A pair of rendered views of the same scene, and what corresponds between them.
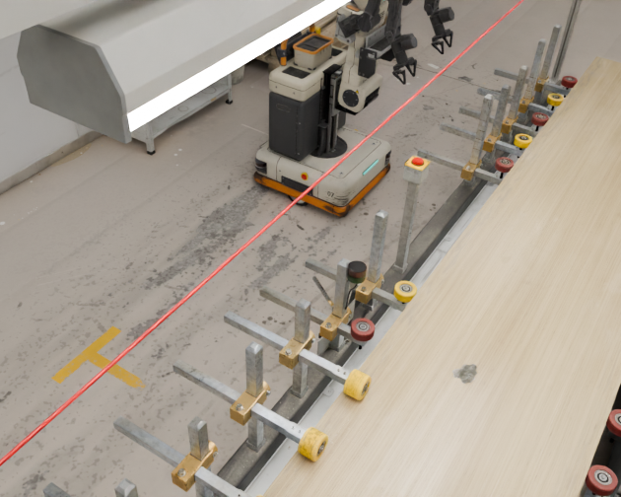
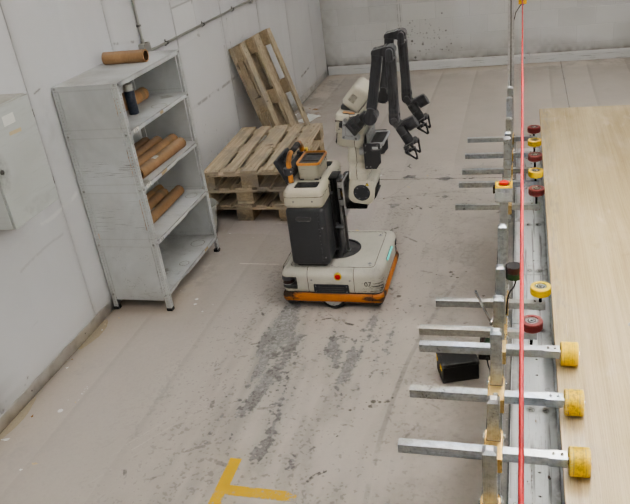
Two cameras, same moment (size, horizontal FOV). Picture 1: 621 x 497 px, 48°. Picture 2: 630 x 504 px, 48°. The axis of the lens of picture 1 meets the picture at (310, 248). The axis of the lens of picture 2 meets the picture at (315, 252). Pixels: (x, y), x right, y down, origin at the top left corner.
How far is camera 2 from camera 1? 1.10 m
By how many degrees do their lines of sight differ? 17
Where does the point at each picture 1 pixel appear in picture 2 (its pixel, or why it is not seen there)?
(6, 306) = (111, 477)
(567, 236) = (627, 218)
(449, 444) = not seen: outside the picture
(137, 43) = not seen: outside the picture
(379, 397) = (590, 360)
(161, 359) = (296, 468)
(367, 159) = (383, 247)
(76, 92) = not seen: outside the picture
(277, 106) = (296, 220)
